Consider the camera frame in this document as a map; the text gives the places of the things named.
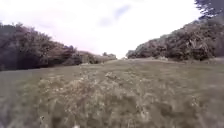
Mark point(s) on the rough grass field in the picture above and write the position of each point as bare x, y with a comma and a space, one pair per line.
113, 93

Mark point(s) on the row of bushes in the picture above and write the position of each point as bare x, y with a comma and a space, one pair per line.
186, 43
36, 50

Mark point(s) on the tall dark tree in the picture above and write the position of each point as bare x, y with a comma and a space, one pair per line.
210, 7

